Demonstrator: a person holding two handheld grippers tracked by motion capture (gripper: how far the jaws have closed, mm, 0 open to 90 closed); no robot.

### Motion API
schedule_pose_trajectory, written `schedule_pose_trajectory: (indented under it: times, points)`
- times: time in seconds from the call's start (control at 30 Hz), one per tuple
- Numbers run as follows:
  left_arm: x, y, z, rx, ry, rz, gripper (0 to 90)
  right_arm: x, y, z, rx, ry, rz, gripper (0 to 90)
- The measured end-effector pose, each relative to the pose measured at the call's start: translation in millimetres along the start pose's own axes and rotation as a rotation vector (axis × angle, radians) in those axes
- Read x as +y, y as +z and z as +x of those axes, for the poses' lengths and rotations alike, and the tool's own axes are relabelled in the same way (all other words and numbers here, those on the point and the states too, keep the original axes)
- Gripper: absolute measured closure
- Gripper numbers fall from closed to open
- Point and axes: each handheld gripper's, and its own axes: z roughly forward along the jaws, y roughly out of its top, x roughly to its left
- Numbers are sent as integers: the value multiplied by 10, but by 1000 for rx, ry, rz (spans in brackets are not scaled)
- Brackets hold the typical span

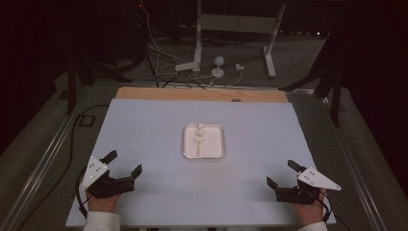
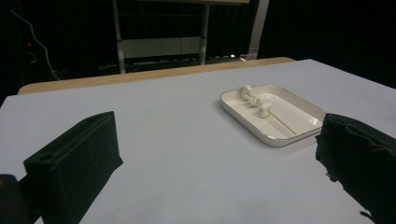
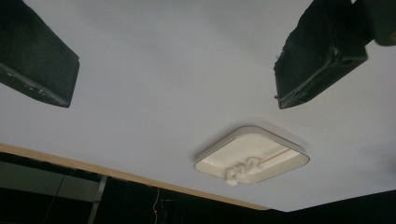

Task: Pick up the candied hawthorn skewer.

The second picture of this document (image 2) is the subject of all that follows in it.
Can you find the pale table cover sheet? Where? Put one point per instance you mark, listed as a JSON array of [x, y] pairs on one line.
[[186, 140]]

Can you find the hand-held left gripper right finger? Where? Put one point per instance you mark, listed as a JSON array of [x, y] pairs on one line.
[[361, 161]]

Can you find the white metal desk frame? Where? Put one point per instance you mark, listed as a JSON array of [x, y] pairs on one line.
[[158, 46]]

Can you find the white marshmallow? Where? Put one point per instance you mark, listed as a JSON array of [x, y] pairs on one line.
[[246, 90], [265, 109], [254, 100]]

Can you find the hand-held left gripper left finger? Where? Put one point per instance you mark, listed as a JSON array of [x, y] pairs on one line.
[[77, 161]]

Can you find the white rectangular tray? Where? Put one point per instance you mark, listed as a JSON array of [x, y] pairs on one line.
[[299, 116]]

